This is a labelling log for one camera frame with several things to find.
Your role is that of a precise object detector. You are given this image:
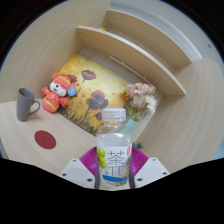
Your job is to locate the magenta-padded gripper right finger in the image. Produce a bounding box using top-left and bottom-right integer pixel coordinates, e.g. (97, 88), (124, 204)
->
(128, 145), (171, 190)

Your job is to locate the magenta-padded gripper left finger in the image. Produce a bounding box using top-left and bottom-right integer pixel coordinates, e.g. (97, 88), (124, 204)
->
(57, 145), (101, 190)

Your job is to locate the clear plastic drink bottle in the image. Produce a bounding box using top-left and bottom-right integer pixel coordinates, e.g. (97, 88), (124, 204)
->
(95, 107), (134, 191)

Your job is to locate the flat round red coaster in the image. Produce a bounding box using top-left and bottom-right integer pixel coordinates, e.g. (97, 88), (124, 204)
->
(33, 129), (58, 151)

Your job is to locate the light teal faceted vase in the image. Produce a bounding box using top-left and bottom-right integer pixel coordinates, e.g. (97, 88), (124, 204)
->
(124, 117), (139, 133)

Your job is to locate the pink and white flower bouquet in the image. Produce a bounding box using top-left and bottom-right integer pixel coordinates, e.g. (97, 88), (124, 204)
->
(123, 82), (158, 123)

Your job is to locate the red and white plush toy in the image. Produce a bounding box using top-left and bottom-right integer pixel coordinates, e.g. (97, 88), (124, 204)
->
(40, 72), (78, 115)

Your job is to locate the grey ceramic mug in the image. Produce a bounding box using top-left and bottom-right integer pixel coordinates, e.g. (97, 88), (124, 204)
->
(16, 87), (42, 123)

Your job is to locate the yellow poppy flower painting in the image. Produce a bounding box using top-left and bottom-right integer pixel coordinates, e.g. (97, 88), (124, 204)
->
(57, 53), (135, 137)

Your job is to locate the white light bar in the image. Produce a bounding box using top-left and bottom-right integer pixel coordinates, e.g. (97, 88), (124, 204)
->
(108, 54), (152, 86)

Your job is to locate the light wooden shelf unit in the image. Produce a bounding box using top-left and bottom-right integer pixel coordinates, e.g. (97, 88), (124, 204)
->
(75, 8), (193, 98)

